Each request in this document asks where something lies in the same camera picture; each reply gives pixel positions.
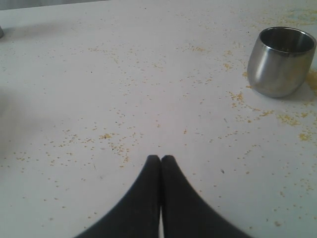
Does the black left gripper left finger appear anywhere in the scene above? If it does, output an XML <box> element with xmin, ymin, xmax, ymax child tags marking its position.
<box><xmin>78</xmin><ymin>155</ymin><xmax>160</xmax><ymax>238</ymax></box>

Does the stainless steel cup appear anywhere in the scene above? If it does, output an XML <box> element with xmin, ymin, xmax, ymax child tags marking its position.
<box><xmin>247</xmin><ymin>27</ymin><xmax>317</xmax><ymax>98</ymax></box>

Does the grey object at table edge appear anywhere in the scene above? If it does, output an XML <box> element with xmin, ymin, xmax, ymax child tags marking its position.
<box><xmin>0</xmin><ymin>27</ymin><xmax>4</xmax><ymax>38</ymax></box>

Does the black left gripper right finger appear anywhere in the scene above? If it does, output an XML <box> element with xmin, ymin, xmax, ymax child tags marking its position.
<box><xmin>161</xmin><ymin>155</ymin><xmax>249</xmax><ymax>238</ymax></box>

